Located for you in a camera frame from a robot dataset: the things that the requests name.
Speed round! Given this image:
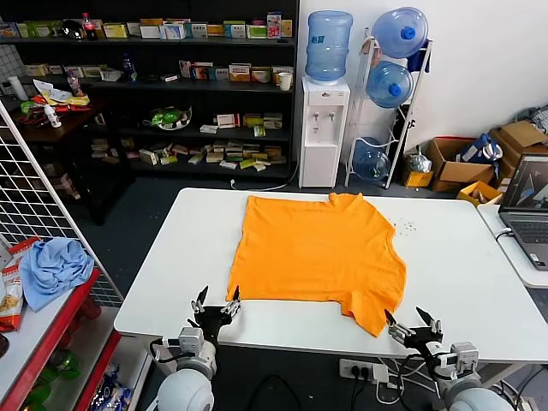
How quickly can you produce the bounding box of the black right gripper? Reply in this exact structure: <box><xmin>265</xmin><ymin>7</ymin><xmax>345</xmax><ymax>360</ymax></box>
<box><xmin>384</xmin><ymin>306</ymin><xmax>444</xmax><ymax>356</ymax></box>

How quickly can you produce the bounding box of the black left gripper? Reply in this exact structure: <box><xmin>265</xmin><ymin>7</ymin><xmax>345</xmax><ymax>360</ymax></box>
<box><xmin>191</xmin><ymin>285</ymin><xmax>242</xmax><ymax>343</ymax></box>

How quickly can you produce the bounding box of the orange t-shirt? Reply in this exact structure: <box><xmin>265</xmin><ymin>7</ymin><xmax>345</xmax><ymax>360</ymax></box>
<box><xmin>225</xmin><ymin>192</ymin><xmax>407</xmax><ymax>339</ymax></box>

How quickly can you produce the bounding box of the white power strip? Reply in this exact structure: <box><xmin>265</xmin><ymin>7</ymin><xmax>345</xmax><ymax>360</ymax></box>
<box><xmin>339</xmin><ymin>358</ymin><xmax>390</xmax><ymax>384</ymax></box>

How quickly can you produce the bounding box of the red white display cart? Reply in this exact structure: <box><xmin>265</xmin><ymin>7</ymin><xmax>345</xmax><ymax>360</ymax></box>
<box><xmin>0</xmin><ymin>267</ymin><xmax>126</xmax><ymax>411</ymax></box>

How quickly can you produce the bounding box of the blue white package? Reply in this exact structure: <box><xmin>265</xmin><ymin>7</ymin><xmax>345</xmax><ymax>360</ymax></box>
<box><xmin>90</xmin><ymin>363</ymin><xmax>132</xmax><ymax>411</ymax></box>

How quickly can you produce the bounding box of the yellow open bin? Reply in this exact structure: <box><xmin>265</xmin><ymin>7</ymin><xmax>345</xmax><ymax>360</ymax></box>
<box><xmin>456</xmin><ymin>180</ymin><xmax>504</xmax><ymax>207</ymax></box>

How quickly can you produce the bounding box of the small yellow box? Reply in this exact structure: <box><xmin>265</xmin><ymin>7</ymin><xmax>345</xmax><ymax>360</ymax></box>
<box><xmin>404</xmin><ymin>170</ymin><xmax>434</xmax><ymax>188</ymax></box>

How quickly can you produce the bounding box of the grey open laptop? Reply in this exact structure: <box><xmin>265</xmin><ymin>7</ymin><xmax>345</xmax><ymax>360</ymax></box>
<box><xmin>498</xmin><ymin>153</ymin><xmax>548</xmax><ymax>271</ymax></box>

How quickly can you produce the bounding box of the open brown cardboard box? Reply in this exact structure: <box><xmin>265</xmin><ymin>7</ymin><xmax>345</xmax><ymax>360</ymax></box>
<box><xmin>427</xmin><ymin>136</ymin><xmax>497</xmax><ymax>193</ymax></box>

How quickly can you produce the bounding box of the green plastic toy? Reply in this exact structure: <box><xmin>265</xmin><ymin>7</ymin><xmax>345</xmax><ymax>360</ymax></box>
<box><xmin>40</xmin><ymin>348</ymin><xmax>82</xmax><ymax>382</ymax></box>
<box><xmin>19</xmin><ymin>383</ymin><xmax>53</xmax><ymax>411</ymax></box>

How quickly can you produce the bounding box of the light blue crumpled cloth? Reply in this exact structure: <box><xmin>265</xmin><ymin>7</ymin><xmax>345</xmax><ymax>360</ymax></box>
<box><xmin>19</xmin><ymin>238</ymin><xmax>95</xmax><ymax>313</ymax></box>

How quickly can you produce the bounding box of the clear plastic bag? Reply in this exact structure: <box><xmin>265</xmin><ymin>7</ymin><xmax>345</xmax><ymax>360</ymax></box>
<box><xmin>404</xmin><ymin>145</ymin><xmax>433</xmax><ymax>173</ymax></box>

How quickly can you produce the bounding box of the black shelf unit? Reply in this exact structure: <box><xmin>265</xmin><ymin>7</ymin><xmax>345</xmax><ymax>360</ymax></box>
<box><xmin>0</xmin><ymin>0</ymin><xmax>301</xmax><ymax>181</ymax></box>

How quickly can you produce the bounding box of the bowl of green fruit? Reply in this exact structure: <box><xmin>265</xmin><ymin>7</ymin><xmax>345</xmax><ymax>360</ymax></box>
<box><xmin>142</xmin><ymin>105</ymin><xmax>193</xmax><ymax>130</ymax></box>

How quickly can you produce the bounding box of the red snack bag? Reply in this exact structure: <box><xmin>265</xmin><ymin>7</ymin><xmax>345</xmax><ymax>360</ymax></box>
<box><xmin>8</xmin><ymin>237</ymin><xmax>42</xmax><ymax>266</ymax></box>

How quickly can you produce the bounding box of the white water dispenser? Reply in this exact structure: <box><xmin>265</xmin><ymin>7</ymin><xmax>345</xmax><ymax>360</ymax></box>
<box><xmin>298</xmin><ymin>75</ymin><xmax>351</xmax><ymax>189</ymax></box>

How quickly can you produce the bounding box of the red white chips bag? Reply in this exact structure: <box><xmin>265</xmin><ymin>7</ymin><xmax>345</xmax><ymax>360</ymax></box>
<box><xmin>0</xmin><ymin>264</ymin><xmax>25</xmax><ymax>333</ymax></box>

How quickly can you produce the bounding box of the large brown cardboard box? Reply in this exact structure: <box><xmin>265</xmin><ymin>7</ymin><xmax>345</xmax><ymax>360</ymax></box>
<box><xmin>489</xmin><ymin>120</ymin><xmax>548</xmax><ymax>189</ymax></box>

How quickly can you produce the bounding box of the yellow orange white box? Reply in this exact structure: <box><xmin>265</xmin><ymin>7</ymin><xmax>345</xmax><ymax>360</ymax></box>
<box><xmin>229</xmin><ymin>63</ymin><xmax>253</xmax><ymax>83</ymax></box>

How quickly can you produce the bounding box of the grey blue fabric pile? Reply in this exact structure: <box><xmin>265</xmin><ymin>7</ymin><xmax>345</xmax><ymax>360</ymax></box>
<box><xmin>515</xmin><ymin>104</ymin><xmax>548</xmax><ymax>134</ymax></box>

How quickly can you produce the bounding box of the blue water jug blue cap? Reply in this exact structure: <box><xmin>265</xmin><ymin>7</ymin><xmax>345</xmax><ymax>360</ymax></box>
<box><xmin>366</xmin><ymin>60</ymin><xmax>414</xmax><ymax>109</ymax></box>
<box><xmin>371</xmin><ymin>6</ymin><xmax>430</xmax><ymax>60</ymax></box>

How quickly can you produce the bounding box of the dark wooden table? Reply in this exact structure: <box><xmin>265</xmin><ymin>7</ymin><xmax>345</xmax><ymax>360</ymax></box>
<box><xmin>8</xmin><ymin>96</ymin><xmax>134</xmax><ymax>227</ymax></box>

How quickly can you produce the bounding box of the small white bottle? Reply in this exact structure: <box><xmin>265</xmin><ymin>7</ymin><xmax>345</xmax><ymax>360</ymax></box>
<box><xmin>44</xmin><ymin>104</ymin><xmax>63</xmax><ymax>128</ymax></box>

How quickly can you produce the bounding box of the blue drink bottle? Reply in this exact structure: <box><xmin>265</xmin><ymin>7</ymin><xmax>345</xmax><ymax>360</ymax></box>
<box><xmin>122</xmin><ymin>52</ymin><xmax>138</xmax><ymax>83</ymax></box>

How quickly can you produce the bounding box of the purple drink bottle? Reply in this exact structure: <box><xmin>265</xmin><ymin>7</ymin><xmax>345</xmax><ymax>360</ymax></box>
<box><xmin>67</xmin><ymin>70</ymin><xmax>86</xmax><ymax>98</ymax></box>

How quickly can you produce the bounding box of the dark blue hanging cloth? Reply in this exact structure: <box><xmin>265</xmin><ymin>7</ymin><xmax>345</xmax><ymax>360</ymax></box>
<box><xmin>406</xmin><ymin>40</ymin><xmax>432</xmax><ymax>73</ymax></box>

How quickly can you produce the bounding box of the white printed paper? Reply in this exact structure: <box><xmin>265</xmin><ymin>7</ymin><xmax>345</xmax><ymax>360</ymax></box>
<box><xmin>33</xmin><ymin>79</ymin><xmax>72</xmax><ymax>104</ymax></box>

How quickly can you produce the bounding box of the brown cardboard tag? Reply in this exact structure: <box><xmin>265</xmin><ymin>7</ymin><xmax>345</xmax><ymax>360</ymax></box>
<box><xmin>360</xmin><ymin>37</ymin><xmax>383</xmax><ymax>68</ymax></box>

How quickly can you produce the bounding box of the blue water dispenser bottle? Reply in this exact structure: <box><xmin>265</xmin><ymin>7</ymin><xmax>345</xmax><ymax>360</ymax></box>
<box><xmin>304</xmin><ymin>10</ymin><xmax>354</xmax><ymax>85</ymax></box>

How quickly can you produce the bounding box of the tall white red box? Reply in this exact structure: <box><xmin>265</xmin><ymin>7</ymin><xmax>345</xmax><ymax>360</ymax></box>
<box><xmin>266</xmin><ymin>12</ymin><xmax>283</xmax><ymax>39</ymax></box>

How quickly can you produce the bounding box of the cola bottle red cap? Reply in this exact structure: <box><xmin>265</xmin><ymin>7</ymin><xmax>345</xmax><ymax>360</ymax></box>
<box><xmin>80</xmin><ymin>12</ymin><xmax>99</xmax><ymax>42</ymax></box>

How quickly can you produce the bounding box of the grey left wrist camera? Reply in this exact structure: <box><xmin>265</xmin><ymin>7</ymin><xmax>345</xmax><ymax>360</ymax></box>
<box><xmin>178</xmin><ymin>327</ymin><xmax>206</xmax><ymax>351</ymax></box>

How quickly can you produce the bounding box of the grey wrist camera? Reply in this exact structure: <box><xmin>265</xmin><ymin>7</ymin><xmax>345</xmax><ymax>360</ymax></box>
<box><xmin>448</xmin><ymin>341</ymin><xmax>480</xmax><ymax>374</ymax></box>
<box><xmin>178</xmin><ymin>327</ymin><xmax>206</xmax><ymax>351</ymax></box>

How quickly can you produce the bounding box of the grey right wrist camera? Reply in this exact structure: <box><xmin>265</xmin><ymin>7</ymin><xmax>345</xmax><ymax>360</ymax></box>
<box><xmin>448</xmin><ymin>341</ymin><xmax>480</xmax><ymax>374</ymax></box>

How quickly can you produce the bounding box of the black power strip cable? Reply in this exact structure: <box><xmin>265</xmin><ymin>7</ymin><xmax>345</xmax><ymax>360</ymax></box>
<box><xmin>350</xmin><ymin>376</ymin><xmax>365</xmax><ymax>411</ymax></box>

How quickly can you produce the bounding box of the black floor cable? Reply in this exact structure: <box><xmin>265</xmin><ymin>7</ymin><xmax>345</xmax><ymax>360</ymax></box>
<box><xmin>251</xmin><ymin>374</ymin><xmax>301</xmax><ymax>411</ymax></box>

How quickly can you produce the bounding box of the white floor cable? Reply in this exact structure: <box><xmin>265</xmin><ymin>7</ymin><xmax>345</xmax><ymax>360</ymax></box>
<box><xmin>229</xmin><ymin>160</ymin><xmax>301</xmax><ymax>193</ymax></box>

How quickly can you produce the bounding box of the white wire jug rack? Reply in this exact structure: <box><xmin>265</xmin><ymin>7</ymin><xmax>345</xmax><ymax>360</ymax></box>
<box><xmin>344</xmin><ymin>26</ymin><xmax>434</xmax><ymax>190</ymax></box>

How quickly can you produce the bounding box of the white wire grid panel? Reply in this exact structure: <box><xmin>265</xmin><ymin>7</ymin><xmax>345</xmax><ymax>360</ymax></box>
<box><xmin>0</xmin><ymin>100</ymin><xmax>126</xmax><ymax>307</ymax></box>

